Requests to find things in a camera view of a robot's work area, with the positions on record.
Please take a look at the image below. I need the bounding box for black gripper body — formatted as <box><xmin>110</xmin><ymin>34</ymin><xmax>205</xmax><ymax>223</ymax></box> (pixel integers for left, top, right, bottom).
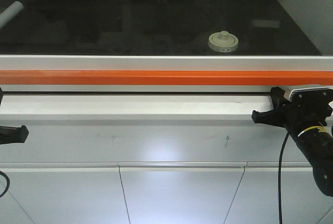
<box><xmin>283</xmin><ymin>94</ymin><xmax>332</xmax><ymax>137</ymax></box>

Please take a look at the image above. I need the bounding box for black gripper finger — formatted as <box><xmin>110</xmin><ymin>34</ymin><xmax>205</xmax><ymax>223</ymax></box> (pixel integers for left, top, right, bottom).
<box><xmin>0</xmin><ymin>125</ymin><xmax>29</xmax><ymax>145</ymax></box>
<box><xmin>251</xmin><ymin>105</ymin><xmax>286</xmax><ymax>124</ymax></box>
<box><xmin>270</xmin><ymin>86</ymin><xmax>286</xmax><ymax>109</ymax></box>

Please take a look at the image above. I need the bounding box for orange sash handle bar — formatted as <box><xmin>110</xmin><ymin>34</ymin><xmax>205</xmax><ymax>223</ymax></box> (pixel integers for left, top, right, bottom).
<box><xmin>1</xmin><ymin>70</ymin><xmax>332</xmax><ymax>86</ymax></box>

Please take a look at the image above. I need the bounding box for glass jar with white lid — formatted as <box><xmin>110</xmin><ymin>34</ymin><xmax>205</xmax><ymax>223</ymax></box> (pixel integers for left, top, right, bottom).
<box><xmin>208</xmin><ymin>31</ymin><xmax>239</xmax><ymax>53</ymax></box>

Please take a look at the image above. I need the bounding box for white framed glass sash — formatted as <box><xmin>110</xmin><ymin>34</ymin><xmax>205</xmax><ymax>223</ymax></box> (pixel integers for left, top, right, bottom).
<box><xmin>1</xmin><ymin>0</ymin><xmax>332</xmax><ymax>94</ymax></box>

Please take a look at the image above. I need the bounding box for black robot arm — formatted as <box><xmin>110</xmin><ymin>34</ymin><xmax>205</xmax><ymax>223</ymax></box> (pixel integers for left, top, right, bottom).
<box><xmin>252</xmin><ymin>87</ymin><xmax>332</xmax><ymax>196</ymax></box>

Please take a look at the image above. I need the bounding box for white fume hood cabinet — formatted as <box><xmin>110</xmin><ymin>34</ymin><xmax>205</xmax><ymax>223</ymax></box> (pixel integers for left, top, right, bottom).
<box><xmin>1</xmin><ymin>84</ymin><xmax>332</xmax><ymax>223</ymax></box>

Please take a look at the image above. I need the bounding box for white rolled paper tube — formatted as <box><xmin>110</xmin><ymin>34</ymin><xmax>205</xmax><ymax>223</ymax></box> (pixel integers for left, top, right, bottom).
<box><xmin>0</xmin><ymin>1</ymin><xmax>24</xmax><ymax>29</ymax></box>

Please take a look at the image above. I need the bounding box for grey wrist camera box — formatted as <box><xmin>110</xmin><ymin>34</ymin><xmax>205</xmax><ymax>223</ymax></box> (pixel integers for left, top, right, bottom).
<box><xmin>283</xmin><ymin>86</ymin><xmax>329</xmax><ymax>102</ymax></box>

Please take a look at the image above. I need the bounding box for black camera cable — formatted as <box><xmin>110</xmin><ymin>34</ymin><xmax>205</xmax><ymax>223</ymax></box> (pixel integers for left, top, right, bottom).
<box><xmin>278</xmin><ymin>132</ymin><xmax>290</xmax><ymax>224</ymax></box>

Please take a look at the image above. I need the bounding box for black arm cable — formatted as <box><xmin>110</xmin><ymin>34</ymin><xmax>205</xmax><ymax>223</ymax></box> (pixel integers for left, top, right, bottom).
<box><xmin>0</xmin><ymin>170</ymin><xmax>11</xmax><ymax>198</ymax></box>

